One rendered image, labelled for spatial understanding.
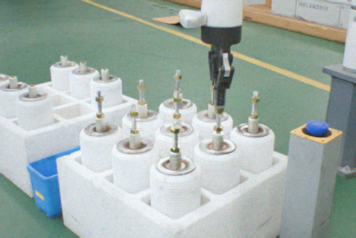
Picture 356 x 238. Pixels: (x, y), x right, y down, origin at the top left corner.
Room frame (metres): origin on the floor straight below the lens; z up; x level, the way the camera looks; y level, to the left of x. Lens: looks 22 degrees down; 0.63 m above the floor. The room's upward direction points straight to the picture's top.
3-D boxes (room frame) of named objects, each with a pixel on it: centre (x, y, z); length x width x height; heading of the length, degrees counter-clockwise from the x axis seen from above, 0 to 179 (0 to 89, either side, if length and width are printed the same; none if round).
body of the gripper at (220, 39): (0.81, -0.08, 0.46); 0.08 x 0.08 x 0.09
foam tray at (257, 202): (0.90, 0.00, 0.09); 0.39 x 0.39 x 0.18; 44
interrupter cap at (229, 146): (0.81, -0.08, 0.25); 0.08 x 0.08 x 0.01
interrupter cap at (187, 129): (0.90, 0.00, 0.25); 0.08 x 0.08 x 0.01
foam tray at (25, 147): (1.29, 0.38, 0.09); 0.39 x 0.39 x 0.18; 44
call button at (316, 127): (0.74, -0.26, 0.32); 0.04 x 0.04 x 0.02
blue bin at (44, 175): (1.05, 0.24, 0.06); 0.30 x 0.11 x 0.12; 133
